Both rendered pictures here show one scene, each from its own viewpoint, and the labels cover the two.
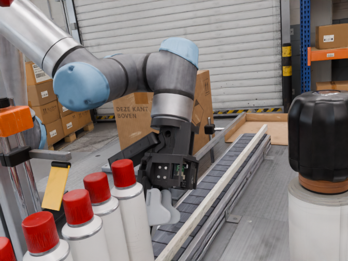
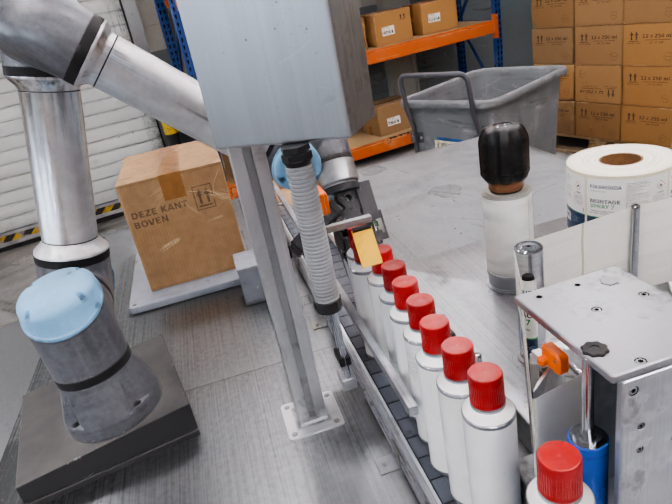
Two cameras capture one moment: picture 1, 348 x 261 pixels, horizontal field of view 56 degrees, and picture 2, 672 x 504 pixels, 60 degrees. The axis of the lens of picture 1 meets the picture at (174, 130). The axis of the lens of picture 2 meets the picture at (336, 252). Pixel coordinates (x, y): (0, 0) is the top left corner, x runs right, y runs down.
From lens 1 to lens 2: 0.70 m
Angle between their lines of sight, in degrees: 38
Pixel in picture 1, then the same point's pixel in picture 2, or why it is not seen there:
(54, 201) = (374, 257)
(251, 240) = (421, 276)
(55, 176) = (362, 239)
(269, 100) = not seen: hidden behind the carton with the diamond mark
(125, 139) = (153, 257)
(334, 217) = (526, 204)
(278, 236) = (436, 265)
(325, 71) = not seen: hidden behind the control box
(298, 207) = (502, 207)
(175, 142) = (361, 202)
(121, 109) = (140, 214)
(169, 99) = (344, 163)
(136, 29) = not seen: outside the picture
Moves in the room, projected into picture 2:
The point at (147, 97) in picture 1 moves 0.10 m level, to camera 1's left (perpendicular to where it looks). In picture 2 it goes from (184, 186) to (145, 202)
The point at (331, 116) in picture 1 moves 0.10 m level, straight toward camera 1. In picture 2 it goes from (518, 138) to (558, 150)
